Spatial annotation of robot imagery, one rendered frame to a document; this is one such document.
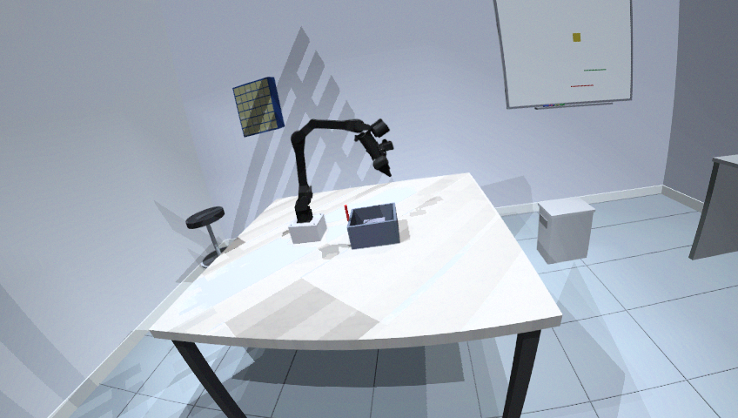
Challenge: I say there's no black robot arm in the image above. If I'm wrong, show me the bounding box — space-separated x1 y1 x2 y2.
291 118 393 224

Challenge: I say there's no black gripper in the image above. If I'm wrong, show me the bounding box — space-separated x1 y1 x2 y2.
366 141 392 177

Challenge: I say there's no white flat plate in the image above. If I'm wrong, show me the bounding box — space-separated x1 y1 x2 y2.
363 217 386 224

